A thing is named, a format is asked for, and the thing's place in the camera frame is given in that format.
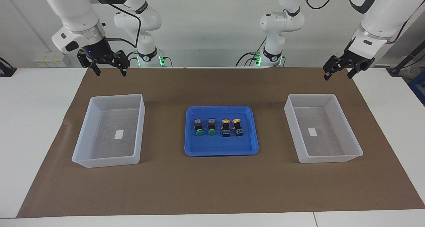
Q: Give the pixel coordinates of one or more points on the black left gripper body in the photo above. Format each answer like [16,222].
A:
[348,60]

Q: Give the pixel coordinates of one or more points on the blue plastic tray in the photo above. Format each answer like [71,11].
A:
[220,145]

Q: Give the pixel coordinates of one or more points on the yellow push button switch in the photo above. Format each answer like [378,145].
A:
[226,128]
[237,127]

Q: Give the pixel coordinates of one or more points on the small white paper label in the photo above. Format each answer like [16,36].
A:
[119,134]
[312,131]

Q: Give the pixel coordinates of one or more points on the black stand pole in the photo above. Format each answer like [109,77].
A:
[395,70]

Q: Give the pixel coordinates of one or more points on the brown paper table mat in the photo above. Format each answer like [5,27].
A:
[212,187]

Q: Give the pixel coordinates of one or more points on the green push button switch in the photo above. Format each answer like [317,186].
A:
[198,126]
[211,126]

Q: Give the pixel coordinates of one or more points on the black clamp mount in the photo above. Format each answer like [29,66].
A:
[6,70]

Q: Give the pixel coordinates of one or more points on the row of white cartons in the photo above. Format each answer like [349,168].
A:
[46,60]

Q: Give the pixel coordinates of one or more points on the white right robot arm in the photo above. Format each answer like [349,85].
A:
[76,11]

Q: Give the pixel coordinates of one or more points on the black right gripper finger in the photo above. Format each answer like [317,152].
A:
[97,70]
[124,71]

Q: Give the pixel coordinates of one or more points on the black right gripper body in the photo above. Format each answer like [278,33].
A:
[99,54]

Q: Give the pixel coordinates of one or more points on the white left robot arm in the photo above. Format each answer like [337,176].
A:
[282,24]

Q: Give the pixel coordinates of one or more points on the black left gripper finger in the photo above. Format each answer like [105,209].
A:
[327,75]
[352,74]

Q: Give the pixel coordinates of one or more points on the blue plastic crate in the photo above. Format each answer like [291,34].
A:
[419,87]

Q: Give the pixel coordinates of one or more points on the translucent white plastic box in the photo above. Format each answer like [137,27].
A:
[109,160]
[325,157]

